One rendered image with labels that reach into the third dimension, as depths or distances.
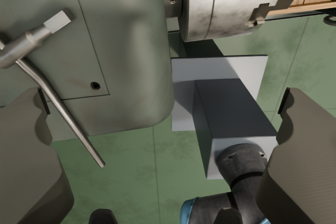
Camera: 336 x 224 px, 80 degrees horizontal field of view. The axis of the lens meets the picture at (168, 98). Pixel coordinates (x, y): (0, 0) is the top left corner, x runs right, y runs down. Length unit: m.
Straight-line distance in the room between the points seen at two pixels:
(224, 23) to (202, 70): 0.55
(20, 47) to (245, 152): 0.56
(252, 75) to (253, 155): 0.42
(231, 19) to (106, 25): 0.18
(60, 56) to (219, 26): 0.23
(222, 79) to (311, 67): 1.30
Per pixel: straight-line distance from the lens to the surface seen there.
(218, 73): 0.90
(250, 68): 0.93
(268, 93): 2.07
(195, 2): 0.29
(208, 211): 0.57
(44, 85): 0.32
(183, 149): 2.30
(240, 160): 0.63
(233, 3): 0.31
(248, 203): 0.57
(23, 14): 0.30
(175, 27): 1.01
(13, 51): 0.30
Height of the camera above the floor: 1.51
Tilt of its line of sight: 56 degrees down
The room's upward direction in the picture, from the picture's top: 176 degrees clockwise
